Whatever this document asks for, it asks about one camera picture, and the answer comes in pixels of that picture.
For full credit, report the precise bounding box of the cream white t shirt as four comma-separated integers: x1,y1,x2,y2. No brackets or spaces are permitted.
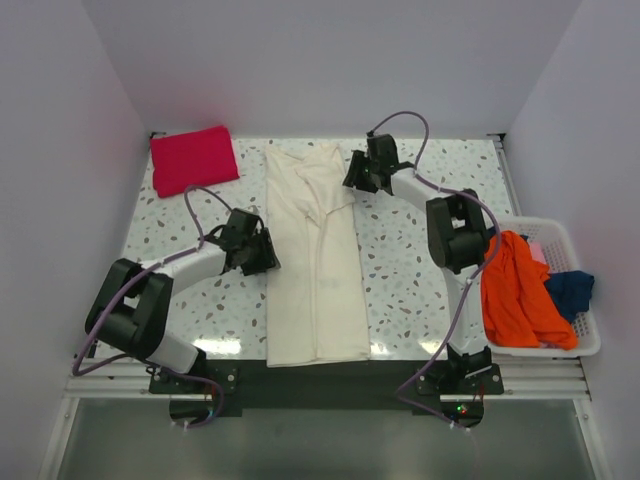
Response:
265,144,370,368

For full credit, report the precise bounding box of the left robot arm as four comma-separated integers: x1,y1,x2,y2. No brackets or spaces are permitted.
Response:
78,208,280,392

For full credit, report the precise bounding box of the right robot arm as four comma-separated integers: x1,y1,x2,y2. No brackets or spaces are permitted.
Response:
343,131,492,393

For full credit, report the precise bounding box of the folded red t shirt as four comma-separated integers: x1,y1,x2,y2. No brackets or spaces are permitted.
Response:
150,126,240,198

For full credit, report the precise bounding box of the pink garment in basket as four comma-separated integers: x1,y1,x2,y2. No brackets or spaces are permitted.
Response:
529,242,546,264

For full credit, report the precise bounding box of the white plastic laundry basket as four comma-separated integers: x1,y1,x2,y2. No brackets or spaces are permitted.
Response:
488,216,601,358

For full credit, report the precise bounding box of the orange t shirt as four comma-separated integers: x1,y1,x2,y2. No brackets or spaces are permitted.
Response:
481,231,578,350

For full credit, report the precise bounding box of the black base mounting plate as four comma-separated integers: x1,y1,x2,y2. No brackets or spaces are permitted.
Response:
149,360,505,421

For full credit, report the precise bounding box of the navy blue t shirt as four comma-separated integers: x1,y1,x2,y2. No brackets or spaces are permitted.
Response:
519,234,595,324

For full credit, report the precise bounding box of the aluminium table frame rail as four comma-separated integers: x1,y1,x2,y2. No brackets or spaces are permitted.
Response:
64,130,594,401

